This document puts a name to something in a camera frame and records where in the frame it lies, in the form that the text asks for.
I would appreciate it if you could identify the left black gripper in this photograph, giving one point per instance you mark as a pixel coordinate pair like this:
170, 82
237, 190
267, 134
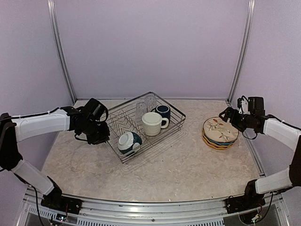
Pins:
104, 137

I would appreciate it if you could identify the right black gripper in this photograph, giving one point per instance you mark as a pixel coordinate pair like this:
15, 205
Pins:
233, 119

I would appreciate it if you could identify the beige patterned plate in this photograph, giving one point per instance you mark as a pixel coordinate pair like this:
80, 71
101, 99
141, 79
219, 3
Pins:
218, 130

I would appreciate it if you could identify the blue dotted plate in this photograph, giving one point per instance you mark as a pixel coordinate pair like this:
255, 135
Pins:
219, 143

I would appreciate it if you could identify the yellow dotted plate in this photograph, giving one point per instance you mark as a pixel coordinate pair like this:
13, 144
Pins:
210, 142
218, 147

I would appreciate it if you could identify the yellow dotted plate front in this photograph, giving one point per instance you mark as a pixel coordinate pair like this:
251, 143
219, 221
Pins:
218, 147

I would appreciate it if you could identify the clear drinking glass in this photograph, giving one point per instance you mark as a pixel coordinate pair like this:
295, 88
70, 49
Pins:
141, 109
150, 101

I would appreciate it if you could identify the dark blue mug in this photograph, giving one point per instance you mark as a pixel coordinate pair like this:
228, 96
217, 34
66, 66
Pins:
163, 110

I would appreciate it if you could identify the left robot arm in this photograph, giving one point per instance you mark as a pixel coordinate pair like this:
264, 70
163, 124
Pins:
14, 129

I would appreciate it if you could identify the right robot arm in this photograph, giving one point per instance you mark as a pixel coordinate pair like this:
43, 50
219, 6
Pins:
250, 114

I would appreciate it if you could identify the blue white bowl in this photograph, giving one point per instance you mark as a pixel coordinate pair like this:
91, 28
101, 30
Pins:
128, 142

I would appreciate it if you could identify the white ribbed mug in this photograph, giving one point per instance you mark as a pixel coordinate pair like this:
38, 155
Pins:
153, 123

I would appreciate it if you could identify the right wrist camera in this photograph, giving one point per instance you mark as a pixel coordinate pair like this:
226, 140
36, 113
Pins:
242, 105

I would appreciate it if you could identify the metal wire dish rack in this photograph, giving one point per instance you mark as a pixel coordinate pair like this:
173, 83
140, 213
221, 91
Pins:
140, 123

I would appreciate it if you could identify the left aluminium frame post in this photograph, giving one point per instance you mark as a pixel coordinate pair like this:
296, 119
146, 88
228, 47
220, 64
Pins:
59, 49

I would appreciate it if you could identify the aluminium frame post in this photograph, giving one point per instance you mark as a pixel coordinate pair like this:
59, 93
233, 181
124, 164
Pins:
59, 49
243, 49

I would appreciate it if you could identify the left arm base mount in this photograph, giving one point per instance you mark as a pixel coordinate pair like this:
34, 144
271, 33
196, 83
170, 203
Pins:
63, 204

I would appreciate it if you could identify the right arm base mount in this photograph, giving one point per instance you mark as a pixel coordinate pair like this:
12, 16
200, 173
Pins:
238, 204

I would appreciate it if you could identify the aluminium front rail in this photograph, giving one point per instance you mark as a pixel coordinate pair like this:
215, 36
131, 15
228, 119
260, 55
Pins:
97, 212

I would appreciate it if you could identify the right aluminium frame post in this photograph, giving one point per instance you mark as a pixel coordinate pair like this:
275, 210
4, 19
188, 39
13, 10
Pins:
243, 49

